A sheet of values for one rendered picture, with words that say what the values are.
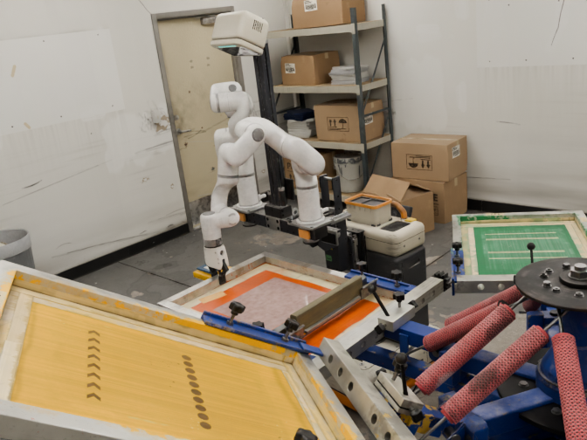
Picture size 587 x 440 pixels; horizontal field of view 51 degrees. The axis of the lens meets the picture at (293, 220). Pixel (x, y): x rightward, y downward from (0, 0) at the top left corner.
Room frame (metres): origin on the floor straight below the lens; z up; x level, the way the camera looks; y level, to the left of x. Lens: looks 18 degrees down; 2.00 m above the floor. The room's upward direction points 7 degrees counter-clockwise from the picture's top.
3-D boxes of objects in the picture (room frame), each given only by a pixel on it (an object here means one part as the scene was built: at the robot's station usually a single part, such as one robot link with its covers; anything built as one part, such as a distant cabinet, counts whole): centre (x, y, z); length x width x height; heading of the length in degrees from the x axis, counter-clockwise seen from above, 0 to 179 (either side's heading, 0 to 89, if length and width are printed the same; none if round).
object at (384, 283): (2.13, -0.29, 0.98); 0.30 x 0.05 x 0.07; 45
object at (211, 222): (2.37, 0.30, 1.23); 0.15 x 0.10 x 0.11; 121
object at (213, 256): (2.36, 0.33, 1.11); 0.10 x 0.07 x 0.11; 45
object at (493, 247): (2.23, -0.91, 1.05); 1.08 x 0.61 x 0.23; 165
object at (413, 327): (1.70, -0.32, 1.02); 0.17 x 0.06 x 0.05; 45
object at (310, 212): (2.57, -0.09, 1.21); 0.16 x 0.13 x 0.15; 129
